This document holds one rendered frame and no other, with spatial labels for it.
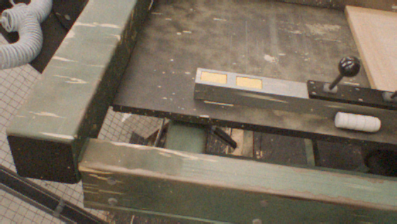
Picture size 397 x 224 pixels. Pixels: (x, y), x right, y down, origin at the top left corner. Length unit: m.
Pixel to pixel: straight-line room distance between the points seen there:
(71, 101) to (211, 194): 0.26
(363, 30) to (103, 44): 0.68
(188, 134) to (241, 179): 0.21
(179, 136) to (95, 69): 0.20
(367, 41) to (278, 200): 0.60
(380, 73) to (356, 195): 0.42
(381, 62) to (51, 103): 0.74
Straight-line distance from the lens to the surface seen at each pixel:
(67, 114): 0.64
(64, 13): 1.59
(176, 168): 0.63
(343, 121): 0.83
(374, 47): 1.11
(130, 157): 0.64
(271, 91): 0.81
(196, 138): 0.79
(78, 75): 0.71
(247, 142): 2.31
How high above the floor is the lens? 1.94
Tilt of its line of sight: 22 degrees down
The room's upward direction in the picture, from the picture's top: 54 degrees counter-clockwise
